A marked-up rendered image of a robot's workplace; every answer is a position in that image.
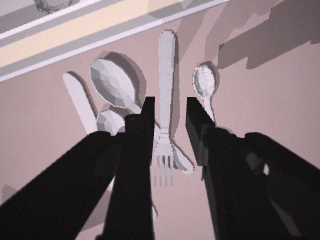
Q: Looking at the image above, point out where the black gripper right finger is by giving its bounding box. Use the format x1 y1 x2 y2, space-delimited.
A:
185 97 320 240

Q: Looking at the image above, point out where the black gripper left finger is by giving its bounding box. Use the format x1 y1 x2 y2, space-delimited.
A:
0 96 155 240

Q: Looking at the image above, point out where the silver fork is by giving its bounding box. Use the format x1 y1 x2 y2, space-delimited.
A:
154 31 175 187

